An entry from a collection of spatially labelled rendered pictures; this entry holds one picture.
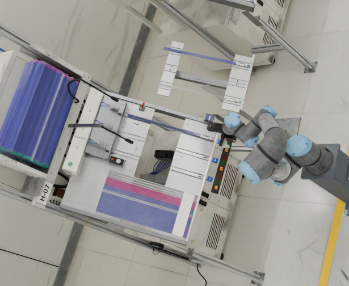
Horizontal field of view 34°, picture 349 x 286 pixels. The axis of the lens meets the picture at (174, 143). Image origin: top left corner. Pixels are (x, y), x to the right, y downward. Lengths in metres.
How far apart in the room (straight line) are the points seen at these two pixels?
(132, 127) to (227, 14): 1.07
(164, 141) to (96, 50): 1.69
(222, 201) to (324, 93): 0.96
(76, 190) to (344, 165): 1.42
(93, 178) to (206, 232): 0.88
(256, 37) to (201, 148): 1.13
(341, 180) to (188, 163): 0.82
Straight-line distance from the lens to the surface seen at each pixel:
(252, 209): 3.80
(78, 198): 3.15
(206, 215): 3.63
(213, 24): 3.85
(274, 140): 2.39
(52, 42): 4.87
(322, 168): 2.90
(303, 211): 3.58
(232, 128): 2.78
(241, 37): 3.89
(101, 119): 3.18
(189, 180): 3.14
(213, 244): 3.71
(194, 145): 3.18
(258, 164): 2.38
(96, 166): 3.17
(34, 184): 3.10
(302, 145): 2.76
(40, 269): 4.89
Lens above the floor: 2.91
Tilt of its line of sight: 40 degrees down
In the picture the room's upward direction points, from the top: 60 degrees counter-clockwise
